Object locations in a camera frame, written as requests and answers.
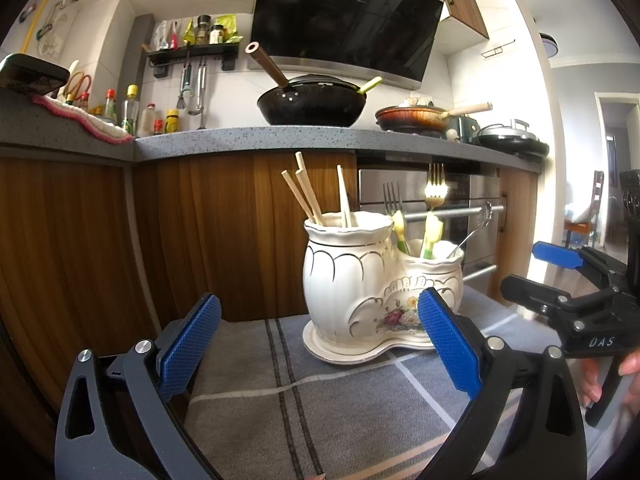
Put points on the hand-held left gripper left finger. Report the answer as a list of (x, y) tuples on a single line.
[(190, 345)]

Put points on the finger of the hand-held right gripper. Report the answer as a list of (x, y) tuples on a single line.
[(557, 254), (535, 297)]

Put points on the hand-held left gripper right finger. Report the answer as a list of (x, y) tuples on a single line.
[(447, 345)]

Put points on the ornate silver spoon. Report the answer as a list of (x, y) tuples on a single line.
[(485, 214)]

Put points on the white ceramic utensil holder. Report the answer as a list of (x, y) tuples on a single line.
[(345, 285)]

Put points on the gold fork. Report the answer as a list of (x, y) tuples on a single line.
[(435, 185)]

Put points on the wooden chopstick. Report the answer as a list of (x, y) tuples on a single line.
[(300, 197), (344, 195), (311, 197), (305, 172)]

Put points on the person's right hand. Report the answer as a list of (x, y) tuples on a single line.
[(591, 382)]

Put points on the wooden dining chair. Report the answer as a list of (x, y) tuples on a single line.
[(585, 225)]

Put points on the narrow wooden base cabinet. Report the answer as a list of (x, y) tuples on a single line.
[(520, 200)]

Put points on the stainless steel built-in oven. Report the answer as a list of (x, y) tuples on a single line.
[(475, 185)]

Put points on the wooden kitchen base cabinet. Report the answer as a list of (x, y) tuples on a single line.
[(200, 235)]

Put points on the grey striped table mat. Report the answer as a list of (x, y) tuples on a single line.
[(350, 410)]

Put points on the black electric baking pan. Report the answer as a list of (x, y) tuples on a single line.
[(510, 139)]

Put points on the dark green small appliance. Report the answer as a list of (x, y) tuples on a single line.
[(464, 127)]

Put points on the brown frying pan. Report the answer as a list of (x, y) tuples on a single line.
[(405, 119)]

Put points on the round ceiling lamp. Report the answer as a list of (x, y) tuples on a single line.
[(549, 45)]

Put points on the grey speckled countertop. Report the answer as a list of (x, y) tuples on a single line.
[(250, 140)]

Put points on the yellow condiment bottle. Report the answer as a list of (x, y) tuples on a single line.
[(172, 122)]

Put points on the white plastic jug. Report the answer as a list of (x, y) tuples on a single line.
[(146, 122)]

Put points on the white cloth with pink edge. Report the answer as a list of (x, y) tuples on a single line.
[(100, 127)]

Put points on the oil bottle with yellow cap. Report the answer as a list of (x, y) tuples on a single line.
[(130, 115)]

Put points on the hanging steel skimmer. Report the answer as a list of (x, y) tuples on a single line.
[(197, 105)]

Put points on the red-capped sauce bottle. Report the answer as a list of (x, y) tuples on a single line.
[(110, 107), (84, 100)]

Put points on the small red bottle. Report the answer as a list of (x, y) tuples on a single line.
[(174, 37)]

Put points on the yellow seasoning packet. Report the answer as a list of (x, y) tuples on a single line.
[(188, 34)]

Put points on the small glass spice jar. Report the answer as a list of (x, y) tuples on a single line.
[(216, 35)]

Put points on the dark lidded spice jar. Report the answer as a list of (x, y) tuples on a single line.
[(203, 30)]

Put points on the green seasoning packet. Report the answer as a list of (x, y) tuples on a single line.
[(231, 29)]

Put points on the black range hood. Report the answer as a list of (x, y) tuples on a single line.
[(340, 15)]

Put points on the yellow gas pipe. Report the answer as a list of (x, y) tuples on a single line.
[(37, 15)]

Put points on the white wall socket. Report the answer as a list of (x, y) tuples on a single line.
[(419, 100)]

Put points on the black wall spice rack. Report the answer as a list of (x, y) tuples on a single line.
[(200, 51)]

